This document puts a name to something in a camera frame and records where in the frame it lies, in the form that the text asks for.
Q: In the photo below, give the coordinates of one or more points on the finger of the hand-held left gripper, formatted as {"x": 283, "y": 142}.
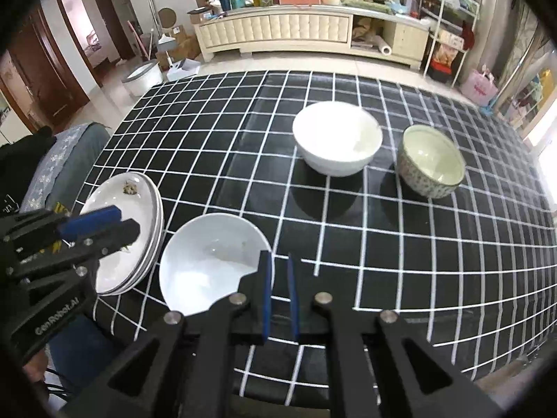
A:
{"x": 93, "y": 220}
{"x": 117, "y": 233}

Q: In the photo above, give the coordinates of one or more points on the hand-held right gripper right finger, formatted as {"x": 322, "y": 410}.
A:
{"x": 292, "y": 300}

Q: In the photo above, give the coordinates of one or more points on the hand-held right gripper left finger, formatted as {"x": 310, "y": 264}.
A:
{"x": 265, "y": 296}

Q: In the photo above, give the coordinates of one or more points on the pink flower white plate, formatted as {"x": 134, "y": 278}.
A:
{"x": 157, "y": 226}

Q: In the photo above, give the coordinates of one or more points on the plain white plate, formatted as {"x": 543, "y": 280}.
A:
{"x": 162, "y": 226}

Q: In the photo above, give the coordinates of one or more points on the blue patterned white bowl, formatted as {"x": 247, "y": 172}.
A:
{"x": 204, "y": 261}

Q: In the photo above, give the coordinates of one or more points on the plain white bowl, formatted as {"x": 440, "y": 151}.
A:
{"x": 335, "y": 139}

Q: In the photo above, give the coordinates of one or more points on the green patterned bowl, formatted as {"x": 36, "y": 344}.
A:
{"x": 431, "y": 161}

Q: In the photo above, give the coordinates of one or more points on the person's left hand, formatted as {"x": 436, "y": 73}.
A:
{"x": 34, "y": 368}

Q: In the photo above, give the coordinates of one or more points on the person's left leg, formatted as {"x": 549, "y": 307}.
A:
{"x": 74, "y": 344}

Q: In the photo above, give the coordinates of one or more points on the black cloth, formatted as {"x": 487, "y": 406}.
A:
{"x": 21, "y": 170}

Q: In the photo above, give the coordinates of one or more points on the black checked tablecloth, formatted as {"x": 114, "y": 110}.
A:
{"x": 261, "y": 183}

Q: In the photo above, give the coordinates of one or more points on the white lidded bin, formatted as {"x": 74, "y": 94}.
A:
{"x": 143, "y": 80}

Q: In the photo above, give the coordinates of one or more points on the brown wooden door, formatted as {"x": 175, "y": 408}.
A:
{"x": 39, "y": 65}

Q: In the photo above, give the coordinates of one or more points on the white dustpan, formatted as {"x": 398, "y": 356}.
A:
{"x": 185, "y": 69}

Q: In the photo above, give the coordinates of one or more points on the white mop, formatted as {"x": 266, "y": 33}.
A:
{"x": 165, "y": 38}

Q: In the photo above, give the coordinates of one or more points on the cardboard box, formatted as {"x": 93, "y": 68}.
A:
{"x": 187, "y": 45}

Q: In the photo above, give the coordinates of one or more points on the cream TV cabinet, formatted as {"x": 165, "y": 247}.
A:
{"x": 278, "y": 28}

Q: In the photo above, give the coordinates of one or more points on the white paper roll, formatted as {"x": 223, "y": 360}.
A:
{"x": 385, "y": 46}

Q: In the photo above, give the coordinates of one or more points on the pink bag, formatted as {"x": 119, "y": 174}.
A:
{"x": 478, "y": 89}

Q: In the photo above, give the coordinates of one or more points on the green folded cloth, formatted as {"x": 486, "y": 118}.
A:
{"x": 363, "y": 3}

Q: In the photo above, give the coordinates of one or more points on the white metal shelf rack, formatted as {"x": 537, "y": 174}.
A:
{"x": 439, "y": 13}

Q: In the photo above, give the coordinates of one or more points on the brown door frame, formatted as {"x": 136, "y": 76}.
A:
{"x": 117, "y": 30}

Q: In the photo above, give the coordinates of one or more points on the brown round wall disc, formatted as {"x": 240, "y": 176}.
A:
{"x": 167, "y": 17}

